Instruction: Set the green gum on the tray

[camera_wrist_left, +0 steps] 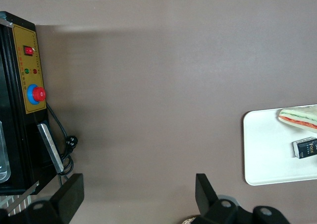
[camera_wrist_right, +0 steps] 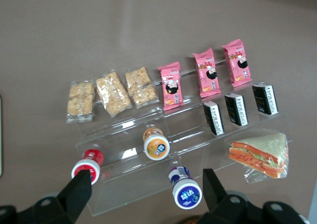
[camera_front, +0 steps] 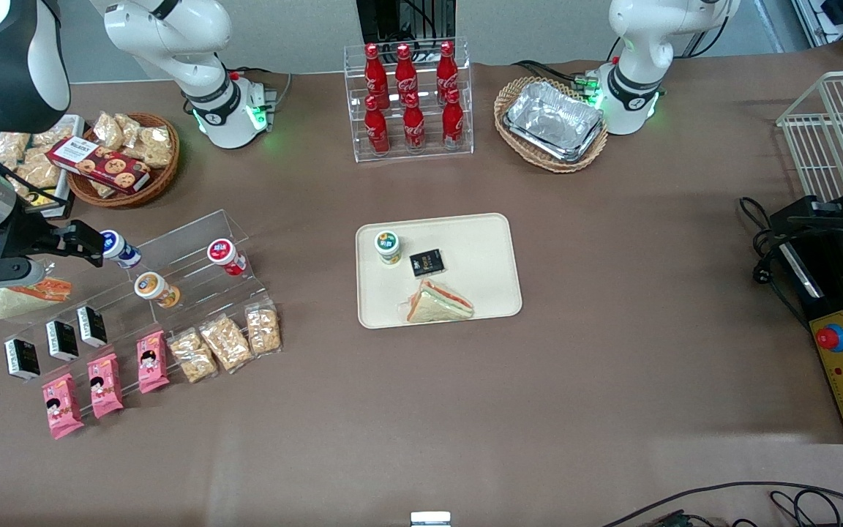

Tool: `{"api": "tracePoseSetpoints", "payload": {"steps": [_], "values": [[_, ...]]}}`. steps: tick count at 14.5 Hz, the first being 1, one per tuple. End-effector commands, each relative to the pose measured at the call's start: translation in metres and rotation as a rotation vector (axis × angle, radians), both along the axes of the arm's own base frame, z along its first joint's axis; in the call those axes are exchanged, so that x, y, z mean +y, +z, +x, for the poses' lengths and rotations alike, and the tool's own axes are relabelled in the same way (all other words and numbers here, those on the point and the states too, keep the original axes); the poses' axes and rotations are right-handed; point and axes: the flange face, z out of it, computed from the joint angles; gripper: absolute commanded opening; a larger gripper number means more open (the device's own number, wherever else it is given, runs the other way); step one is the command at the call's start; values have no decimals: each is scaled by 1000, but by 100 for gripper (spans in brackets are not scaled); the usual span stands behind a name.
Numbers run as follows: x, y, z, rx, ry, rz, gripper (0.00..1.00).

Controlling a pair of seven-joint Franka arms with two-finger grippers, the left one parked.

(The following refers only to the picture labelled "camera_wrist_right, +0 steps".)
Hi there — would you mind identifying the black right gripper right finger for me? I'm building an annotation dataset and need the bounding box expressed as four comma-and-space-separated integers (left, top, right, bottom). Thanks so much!
198, 168, 311, 224

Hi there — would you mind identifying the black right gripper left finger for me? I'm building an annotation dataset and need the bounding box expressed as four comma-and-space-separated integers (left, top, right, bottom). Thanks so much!
0, 169, 93, 224

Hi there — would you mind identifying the blue gum bottle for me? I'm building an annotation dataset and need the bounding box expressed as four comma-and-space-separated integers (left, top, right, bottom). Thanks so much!
168, 166, 203, 210

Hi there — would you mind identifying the red gum bottle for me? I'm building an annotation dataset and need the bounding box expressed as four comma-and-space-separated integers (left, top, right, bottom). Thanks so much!
71, 148, 105, 186

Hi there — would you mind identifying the orange gum bottle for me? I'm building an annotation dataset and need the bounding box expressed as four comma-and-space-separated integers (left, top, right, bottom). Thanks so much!
143, 126, 171, 161

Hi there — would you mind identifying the wrapped triangle sandwich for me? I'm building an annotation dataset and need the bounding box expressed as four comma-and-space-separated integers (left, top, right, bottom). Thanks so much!
227, 132, 290, 184

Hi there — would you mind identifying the black white small box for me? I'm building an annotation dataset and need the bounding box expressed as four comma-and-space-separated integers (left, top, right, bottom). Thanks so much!
202, 101, 226, 137
224, 93, 249, 127
252, 82, 279, 115

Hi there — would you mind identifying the clear acrylic stepped display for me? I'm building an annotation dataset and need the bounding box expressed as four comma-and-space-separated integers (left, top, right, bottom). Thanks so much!
75, 55, 293, 218

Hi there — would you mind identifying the clear rice cracker pack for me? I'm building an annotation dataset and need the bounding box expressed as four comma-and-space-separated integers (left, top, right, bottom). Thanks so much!
95, 70, 133, 118
124, 66, 160, 109
65, 80, 96, 124

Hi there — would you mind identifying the pink snack pack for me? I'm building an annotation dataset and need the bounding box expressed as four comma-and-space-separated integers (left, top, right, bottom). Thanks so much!
192, 48, 222, 98
158, 61, 184, 112
221, 38, 253, 88

